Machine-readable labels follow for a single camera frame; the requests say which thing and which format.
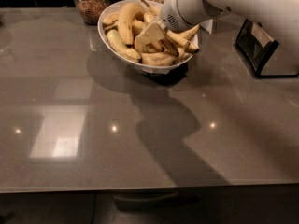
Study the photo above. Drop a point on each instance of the drawer handle under counter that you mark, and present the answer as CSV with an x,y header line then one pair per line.
x,y
143,197

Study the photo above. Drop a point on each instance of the middle inner banana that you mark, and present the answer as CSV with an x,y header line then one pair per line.
x,y
141,47

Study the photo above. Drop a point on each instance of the small right back banana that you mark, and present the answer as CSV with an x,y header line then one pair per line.
x,y
191,32

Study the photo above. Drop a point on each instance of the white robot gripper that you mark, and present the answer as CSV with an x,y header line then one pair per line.
x,y
175,12

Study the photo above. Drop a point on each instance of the glass jar with nuts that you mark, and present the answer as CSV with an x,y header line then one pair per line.
x,y
90,10

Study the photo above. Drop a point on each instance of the black wire napkin holder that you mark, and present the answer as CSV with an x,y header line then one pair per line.
x,y
263,55

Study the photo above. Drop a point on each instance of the left lower banana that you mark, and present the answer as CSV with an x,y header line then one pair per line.
x,y
114,40

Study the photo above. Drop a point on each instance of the large curved top banana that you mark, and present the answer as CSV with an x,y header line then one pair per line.
x,y
127,14

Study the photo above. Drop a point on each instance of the long right banana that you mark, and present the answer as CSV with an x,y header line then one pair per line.
x,y
175,38

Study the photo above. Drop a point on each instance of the left back banana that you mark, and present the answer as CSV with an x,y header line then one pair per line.
x,y
110,18

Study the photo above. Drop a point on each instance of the white ceramic bowl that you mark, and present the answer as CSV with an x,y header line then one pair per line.
x,y
183,56

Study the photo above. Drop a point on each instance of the white sign stand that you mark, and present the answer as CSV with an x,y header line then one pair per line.
x,y
207,26

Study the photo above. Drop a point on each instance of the front bottom banana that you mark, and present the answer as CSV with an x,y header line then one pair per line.
x,y
158,59

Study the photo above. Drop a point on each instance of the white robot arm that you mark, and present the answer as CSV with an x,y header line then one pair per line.
x,y
279,18

